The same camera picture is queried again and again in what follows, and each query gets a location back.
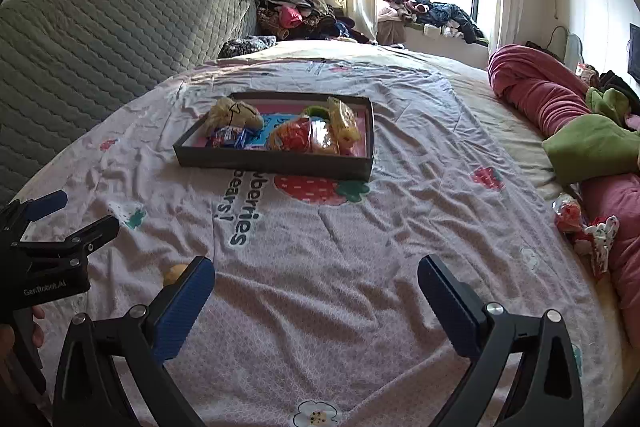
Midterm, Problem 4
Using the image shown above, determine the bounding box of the grey quilted headboard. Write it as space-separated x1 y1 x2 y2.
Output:
1 0 257 204

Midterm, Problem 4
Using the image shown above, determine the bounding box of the dark floral pillow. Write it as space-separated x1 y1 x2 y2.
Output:
218 36 277 58

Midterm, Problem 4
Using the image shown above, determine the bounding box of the surprise egg toy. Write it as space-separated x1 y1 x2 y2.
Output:
267 116 312 153

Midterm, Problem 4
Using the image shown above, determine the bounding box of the black monitor screen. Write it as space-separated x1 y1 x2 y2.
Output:
628 23 640 82

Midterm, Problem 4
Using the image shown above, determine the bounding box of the blue cookie packet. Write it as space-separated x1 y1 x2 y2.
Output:
205 126 258 150

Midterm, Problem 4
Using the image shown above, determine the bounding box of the dark shallow box tray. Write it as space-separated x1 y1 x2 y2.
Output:
174 91 373 181

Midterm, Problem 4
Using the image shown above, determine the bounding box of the green cloth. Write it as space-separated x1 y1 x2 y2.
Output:
542 88 639 185

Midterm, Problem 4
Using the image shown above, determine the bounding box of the clothes pile on windowsill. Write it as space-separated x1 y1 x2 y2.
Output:
376 0 488 46

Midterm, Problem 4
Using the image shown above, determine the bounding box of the pink rolled blanket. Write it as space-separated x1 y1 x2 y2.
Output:
487 44 639 348

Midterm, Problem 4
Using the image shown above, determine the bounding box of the walnut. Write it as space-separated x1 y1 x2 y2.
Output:
163 263 188 287

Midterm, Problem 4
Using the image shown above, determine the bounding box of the beige sheer drawstring pouch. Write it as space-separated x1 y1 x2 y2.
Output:
203 96 264 135

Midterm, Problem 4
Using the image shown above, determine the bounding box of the red white plush toy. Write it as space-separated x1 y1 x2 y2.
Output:
552 193 620 280

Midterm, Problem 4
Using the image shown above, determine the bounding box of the clear cracker stack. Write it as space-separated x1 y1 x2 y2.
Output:
309 119 340 155

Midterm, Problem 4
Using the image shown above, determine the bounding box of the clothes pile in corner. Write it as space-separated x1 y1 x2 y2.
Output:
255 0 378 44

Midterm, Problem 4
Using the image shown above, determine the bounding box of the yellow rice cracker packet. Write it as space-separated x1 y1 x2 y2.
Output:
326 96 361 150

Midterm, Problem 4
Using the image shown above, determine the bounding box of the person's left hand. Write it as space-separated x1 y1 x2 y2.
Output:
0 306 46 361

